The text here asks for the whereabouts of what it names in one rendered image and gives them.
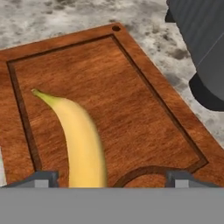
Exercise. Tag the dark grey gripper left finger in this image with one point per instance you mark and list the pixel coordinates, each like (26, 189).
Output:
(43, 178)

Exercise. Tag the dark grey appliance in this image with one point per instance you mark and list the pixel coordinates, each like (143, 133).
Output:
(204, 49)

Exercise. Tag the yellow banana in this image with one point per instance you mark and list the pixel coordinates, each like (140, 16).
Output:
(81, 140)

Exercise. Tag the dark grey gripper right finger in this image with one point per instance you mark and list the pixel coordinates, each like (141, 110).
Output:
(179, 178)

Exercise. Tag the brown wooden cutting board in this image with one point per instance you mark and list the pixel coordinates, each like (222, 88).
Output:
(122, 110)

